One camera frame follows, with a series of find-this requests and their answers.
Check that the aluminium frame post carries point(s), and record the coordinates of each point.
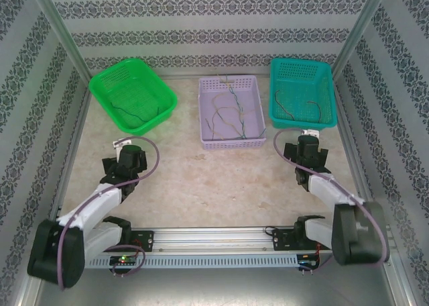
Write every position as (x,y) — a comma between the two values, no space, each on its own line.
(63,34)
(362,24)

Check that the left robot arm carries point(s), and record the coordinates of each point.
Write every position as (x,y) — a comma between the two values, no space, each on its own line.
(50,252)

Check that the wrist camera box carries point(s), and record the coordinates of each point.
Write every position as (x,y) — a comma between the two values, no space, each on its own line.
(310,131)
(119,142)

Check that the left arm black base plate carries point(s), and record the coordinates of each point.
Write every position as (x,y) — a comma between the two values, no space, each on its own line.
(147,240)

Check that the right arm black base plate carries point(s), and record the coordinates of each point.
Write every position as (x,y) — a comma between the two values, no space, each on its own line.
(279,240)

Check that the teal plastic basket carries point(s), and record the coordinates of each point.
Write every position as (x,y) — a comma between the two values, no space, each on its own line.
(301,81)

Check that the green plastic basket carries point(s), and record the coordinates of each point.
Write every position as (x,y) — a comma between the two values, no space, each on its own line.
(127,84)

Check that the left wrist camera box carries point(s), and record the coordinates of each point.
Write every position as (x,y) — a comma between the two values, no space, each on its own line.
(119,142)

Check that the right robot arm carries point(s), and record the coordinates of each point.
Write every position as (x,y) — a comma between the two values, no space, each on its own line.
(348,239)

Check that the lavender plastic basket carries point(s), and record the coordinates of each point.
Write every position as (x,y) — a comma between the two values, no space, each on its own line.
(248,94)

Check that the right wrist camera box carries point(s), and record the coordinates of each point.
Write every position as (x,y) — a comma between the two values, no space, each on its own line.
(310,131)

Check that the small red lead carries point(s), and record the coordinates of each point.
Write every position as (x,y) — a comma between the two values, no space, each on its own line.
(317,249)
(138,247)

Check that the aluminium side rail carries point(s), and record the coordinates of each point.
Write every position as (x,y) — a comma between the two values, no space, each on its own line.
(78,128)
(343,145)

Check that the aluminium mounting rail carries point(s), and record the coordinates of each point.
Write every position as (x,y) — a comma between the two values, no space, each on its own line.
(214,239)

